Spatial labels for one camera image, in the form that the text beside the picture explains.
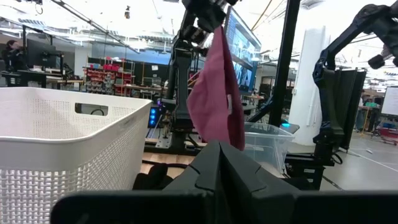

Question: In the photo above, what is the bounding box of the black office desk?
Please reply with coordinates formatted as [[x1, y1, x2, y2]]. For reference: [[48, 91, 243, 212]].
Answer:
[[1, 69, 85, 88]]

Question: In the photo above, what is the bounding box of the maroon cloth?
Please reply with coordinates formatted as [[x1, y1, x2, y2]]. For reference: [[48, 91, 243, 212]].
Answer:
[[186, 25, 246, 152]]

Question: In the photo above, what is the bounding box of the dark computer monitor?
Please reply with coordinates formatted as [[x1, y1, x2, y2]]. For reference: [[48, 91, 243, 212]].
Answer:
[[26, 38, 57, 68]]

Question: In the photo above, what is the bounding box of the black folding panel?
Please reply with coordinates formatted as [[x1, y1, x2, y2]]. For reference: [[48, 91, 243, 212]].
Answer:
[[334, 68, 368, 152]]

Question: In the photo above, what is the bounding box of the blue lit computer case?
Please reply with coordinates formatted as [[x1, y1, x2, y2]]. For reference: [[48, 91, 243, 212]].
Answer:
[[147, 106, 160, 128]]

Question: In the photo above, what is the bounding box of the red parts bin shelf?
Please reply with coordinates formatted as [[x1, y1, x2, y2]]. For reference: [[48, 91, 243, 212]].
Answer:
[[84, 56, 136, 96]]

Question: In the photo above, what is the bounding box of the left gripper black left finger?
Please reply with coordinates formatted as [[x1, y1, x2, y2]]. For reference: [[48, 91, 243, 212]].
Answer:
[[164, 140, 222, 192]]

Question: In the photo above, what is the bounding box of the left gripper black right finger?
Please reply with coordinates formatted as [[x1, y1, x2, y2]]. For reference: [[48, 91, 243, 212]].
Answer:
[[219, 140, 300, 192]]

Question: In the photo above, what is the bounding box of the black slanted overhead bar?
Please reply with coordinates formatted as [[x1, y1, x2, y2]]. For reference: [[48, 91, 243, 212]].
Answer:
[[49, 0, 141, 54]]

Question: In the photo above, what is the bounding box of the white round column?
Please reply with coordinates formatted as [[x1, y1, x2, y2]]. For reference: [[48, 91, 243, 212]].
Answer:
[[287, 26, 331, 147]]

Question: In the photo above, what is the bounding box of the large display screen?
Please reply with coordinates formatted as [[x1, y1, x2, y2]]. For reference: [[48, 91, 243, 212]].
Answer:
[[223, 5, 262, 96]]

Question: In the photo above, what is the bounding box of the white perforated plastic basket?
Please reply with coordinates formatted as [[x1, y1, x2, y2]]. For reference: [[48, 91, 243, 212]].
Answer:
[[0, 86, 153, 224]]

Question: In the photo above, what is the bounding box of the person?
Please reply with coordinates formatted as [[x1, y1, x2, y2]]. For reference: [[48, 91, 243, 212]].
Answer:
[[1, 39, 28, 73]]

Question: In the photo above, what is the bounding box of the white board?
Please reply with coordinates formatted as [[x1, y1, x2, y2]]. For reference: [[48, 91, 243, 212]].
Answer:
[[380, 86, 398, 116]]

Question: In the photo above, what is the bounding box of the black frame post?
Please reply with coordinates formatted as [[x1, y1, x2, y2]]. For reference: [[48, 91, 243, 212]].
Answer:
[[267, 0, 302, 128]]

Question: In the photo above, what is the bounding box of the clear plastic bin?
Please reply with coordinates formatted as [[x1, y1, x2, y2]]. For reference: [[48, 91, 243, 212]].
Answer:
[[243, 121, 295, 177]]

